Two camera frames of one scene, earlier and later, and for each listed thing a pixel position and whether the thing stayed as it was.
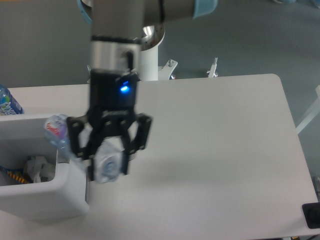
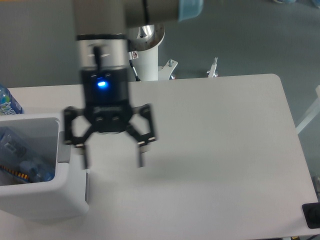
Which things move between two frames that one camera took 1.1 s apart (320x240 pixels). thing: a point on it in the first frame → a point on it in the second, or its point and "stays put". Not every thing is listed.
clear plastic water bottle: [109, 154] → [15, 154]
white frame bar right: [312, 115] stays put
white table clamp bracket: [211, 72] stays put
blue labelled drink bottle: [8, 105] stays put
